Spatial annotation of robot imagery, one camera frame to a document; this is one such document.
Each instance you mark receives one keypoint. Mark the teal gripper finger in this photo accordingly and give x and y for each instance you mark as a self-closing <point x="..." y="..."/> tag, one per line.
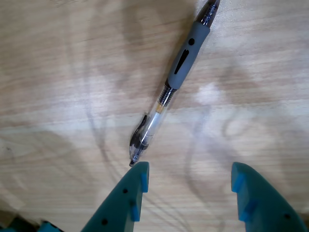
<point x="116" y="207"/>
<point x="263" y="205"/>

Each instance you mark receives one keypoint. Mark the grey grip retractable pen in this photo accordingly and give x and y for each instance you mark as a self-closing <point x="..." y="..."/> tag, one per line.
<point x="186" y="60"/>

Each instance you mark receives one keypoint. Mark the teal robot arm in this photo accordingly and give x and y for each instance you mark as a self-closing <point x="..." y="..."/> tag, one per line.
<point x="48" y="227"/>

